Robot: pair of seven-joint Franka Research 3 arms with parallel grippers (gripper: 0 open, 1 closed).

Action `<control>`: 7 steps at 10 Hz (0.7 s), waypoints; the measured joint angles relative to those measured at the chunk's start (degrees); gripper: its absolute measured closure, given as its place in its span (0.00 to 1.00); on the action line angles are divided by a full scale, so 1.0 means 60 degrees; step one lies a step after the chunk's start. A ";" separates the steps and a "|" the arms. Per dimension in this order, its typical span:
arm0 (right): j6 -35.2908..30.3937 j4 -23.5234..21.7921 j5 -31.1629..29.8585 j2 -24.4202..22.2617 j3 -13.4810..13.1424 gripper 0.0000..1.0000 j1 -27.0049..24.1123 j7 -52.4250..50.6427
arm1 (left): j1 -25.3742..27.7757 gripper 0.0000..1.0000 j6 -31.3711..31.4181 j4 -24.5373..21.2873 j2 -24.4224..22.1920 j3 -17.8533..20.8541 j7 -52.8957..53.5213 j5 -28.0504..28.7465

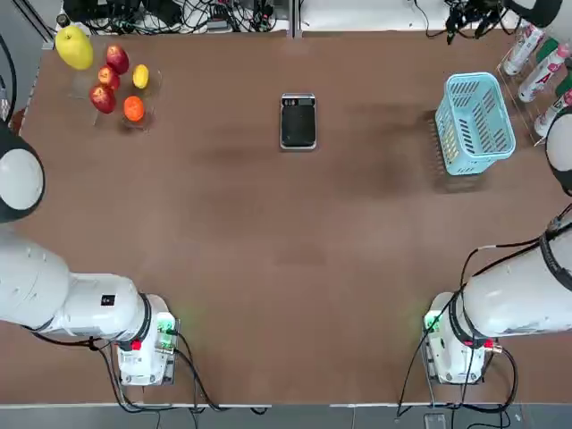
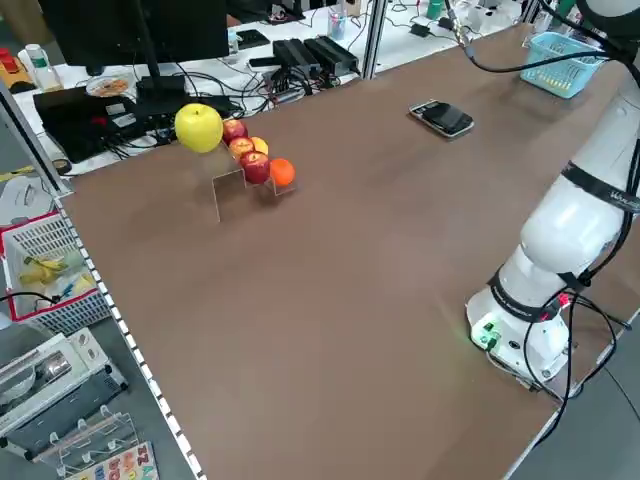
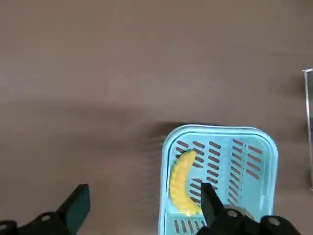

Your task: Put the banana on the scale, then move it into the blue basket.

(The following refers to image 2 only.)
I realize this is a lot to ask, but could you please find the clear acrylic hook rack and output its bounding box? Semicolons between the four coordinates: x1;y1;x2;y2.
32;404;139;476

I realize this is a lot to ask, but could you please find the white plastic bottle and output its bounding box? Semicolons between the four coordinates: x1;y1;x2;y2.
18;43;64;91

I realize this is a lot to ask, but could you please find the cup of pens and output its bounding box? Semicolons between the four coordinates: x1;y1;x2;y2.
327;9;347;41

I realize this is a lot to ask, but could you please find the colourful alphabet puzzle board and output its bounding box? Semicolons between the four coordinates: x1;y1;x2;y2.
64;442;159;480

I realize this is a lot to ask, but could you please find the large green apple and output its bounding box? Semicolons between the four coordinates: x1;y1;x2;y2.
174;103;225;154

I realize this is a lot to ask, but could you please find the plate of cookies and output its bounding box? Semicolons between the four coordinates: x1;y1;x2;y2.
85;77;131;97

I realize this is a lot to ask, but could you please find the tangle of black cables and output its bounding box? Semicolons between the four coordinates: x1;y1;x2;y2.
184;64;331;119

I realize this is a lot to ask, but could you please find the yellow toy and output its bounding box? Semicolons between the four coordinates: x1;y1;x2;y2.
0;48;31;92

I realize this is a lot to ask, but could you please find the black cable silver connector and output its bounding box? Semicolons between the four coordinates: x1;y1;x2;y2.
443;0;611;75

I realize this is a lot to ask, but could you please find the light blue plastic basket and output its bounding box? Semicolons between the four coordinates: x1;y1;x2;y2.
519;31;609;100

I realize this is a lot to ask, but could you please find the aluminium frame post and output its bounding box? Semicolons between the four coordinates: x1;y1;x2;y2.
362;0;389;80

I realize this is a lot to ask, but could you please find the clear acrylic stepped stand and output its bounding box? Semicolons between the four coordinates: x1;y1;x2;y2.
207;144;299;224

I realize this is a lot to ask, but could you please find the black computer monitor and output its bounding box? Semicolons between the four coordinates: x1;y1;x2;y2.
37;0;230;116

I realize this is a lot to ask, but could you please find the black power brick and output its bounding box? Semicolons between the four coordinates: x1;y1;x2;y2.
303;35;360;74
272;39;321;76

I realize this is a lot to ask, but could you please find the silver digital kitchen scale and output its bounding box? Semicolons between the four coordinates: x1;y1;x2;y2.
408;99;475;139

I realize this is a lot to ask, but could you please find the white power socket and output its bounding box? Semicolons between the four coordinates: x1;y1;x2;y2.
67;327;109;371

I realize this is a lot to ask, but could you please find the bunch of yellow bananas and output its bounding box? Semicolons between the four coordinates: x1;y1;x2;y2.
19;255;67;287

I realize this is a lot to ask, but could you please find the silver toaster oven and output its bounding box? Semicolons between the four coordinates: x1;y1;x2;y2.
0;332;129;446

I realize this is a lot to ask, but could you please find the red apple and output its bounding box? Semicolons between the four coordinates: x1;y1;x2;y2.
222;119;250;146
228;137;256;161
239;152;272;185

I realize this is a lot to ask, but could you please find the white mesh basket red rim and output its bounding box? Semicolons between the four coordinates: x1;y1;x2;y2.
0;209;114;336

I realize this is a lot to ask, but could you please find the orange fruit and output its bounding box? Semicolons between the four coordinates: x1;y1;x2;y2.
269;158;297;188

